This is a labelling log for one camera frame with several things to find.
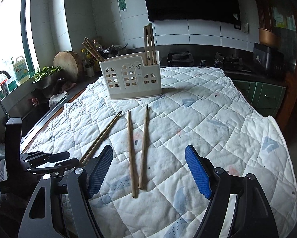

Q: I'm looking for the light bamboo chopstick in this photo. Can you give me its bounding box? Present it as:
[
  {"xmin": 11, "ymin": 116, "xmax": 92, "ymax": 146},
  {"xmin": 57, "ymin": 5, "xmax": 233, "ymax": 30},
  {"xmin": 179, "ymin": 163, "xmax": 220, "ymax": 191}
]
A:
[
  {"xmin": 82, "ymin": 111, "xmax": 123, "ymax": 166},
  {"xmin": 84, "ymin": 38, "xmax": 105, "ymax": 62},
  {"xmin": 82, "ymin": 42, "xmax": 102, "ymax": 62},
  {"xmin": 79, "ymin": 110, "xmax": 122, "ymax": 164}
]

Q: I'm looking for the dark wooden chopstick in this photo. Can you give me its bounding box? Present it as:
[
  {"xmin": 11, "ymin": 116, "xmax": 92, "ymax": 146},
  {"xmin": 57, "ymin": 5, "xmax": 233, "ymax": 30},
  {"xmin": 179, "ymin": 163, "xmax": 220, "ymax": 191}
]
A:
[
  {"xmin": 147, "ymin": 24, "xmax": 153, "ymax": 65},
  {"xmin": 127, "ymin": 111, "xmax": 137, "ymax": 198},
  {"xmin": 149, "ymin": 23, "xmax": 157, "ymax": 65},
  {"xmin": 144, "ymin": 25, "xmax": 148, "ymax": 66},
  {"xmin": 139, "ymin": 105, "xmax": 148, "ymax": 190}
]

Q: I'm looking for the grey dish rag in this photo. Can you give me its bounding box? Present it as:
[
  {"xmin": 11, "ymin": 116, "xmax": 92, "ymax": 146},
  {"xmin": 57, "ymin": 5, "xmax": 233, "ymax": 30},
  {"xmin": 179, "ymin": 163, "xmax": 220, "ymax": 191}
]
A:
[{"xmin": 49, "ymin": 91, "xmax": 68, "ymax": 110}]

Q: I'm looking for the white quilted cloth mat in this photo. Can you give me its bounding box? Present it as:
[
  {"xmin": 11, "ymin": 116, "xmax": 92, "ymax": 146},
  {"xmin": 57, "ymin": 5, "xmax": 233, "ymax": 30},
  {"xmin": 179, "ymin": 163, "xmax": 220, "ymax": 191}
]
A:
[{"xmin": 29, "ymin": 67, "xmax": 297, "ymax": 237}]

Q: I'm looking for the steel bowl of greens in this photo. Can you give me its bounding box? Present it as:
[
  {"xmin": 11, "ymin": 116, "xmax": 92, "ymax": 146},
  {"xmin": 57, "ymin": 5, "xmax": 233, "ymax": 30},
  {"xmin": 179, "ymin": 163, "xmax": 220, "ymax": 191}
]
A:
[{"xmin": 32, "ymin": 66, "xmax": 62, "ymax": 90}]

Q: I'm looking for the white detergent jug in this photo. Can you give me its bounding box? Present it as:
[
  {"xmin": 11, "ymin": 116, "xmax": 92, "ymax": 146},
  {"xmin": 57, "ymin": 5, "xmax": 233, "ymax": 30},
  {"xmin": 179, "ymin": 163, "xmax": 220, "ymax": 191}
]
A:
[{"xmin": 13, "ymin": 55, "xmax": 30, "ymax": 85}]

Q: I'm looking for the round wooden cutting board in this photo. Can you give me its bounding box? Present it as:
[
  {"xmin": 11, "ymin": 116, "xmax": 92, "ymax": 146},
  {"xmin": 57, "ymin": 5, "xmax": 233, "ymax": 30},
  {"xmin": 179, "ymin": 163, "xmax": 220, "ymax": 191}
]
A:
[{"xmin": 53, "ymin": 51, "xmax": 84, "ymax": 82}]

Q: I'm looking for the small white seasoning jar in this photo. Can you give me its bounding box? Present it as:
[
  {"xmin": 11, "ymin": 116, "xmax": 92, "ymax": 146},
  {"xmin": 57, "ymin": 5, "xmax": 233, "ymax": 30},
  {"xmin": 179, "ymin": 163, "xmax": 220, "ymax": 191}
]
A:
[{"xmin": 86, "ymin": 63, "xmax": 95, "ymax": 77}]

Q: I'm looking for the yellow cap oil bottle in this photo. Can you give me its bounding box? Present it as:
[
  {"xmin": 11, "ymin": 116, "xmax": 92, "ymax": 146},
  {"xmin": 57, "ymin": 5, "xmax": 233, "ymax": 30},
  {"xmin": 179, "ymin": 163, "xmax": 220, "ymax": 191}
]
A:
[{"xmin": 81, "ymin": 48, "xmax": 89, "ymax": 72}]

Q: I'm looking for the white plastic utensil holder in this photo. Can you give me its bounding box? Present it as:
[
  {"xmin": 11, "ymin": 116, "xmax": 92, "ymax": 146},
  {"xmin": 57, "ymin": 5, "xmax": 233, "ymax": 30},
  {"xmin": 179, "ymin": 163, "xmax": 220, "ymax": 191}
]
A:
[{"xmin": 99, "ymin": 50, "xmax": 162, "ymax": 99}]

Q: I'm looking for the dark soy sauce bottle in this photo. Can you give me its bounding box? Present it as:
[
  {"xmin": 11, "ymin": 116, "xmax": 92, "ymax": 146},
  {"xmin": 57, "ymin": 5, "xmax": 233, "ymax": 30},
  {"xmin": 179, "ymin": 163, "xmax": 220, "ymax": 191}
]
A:
[{"xmin": 92, "ymin": 39, "xmax": 103, "ymax": 72}]

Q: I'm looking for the steel pressure cooker pot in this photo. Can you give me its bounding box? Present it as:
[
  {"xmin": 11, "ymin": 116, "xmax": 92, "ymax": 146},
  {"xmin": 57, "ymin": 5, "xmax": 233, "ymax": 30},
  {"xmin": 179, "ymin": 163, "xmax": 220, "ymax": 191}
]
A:
[{"xmin": 103, "ymin": 44, "xmax": 128, "ymax": 58}]

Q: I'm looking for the black gas stove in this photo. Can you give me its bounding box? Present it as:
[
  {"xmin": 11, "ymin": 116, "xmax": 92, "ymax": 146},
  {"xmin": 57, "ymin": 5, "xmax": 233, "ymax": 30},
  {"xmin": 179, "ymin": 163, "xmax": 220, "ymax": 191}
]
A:
[{"xmin": 167, "ymin": 52, "xmax": 194, "ymax": 67}]

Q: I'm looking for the black countertop appliance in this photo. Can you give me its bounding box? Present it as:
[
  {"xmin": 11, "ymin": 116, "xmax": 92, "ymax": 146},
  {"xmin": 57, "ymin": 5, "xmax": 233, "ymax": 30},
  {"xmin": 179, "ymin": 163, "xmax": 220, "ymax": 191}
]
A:
[{"xmin": 253, "ymin": 43, "xmax": 278, "ymax": 71}]

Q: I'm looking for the wooden glass door cabinet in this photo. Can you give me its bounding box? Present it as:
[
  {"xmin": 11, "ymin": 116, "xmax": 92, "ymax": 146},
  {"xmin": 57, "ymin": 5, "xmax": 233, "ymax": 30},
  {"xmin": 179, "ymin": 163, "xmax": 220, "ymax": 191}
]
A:
[{"xmin": 255, "ymin": 0, "xmax": 297, "ymax": 131}]

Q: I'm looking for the green wall sticker hook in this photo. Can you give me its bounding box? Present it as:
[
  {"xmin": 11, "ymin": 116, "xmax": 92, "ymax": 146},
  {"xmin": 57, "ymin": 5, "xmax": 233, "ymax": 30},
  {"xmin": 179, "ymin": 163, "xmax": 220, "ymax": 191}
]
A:
[{"xmin": 118, "ymin": 0, "xmax": 127, "ymax": 12}]

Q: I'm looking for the white wall socket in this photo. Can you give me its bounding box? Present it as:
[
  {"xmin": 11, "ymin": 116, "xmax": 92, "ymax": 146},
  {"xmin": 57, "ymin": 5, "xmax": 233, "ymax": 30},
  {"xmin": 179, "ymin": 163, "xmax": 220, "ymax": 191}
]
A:
[{"xmin": 241, "ymin": 23, "xmax": 249, "ymax": 33}]

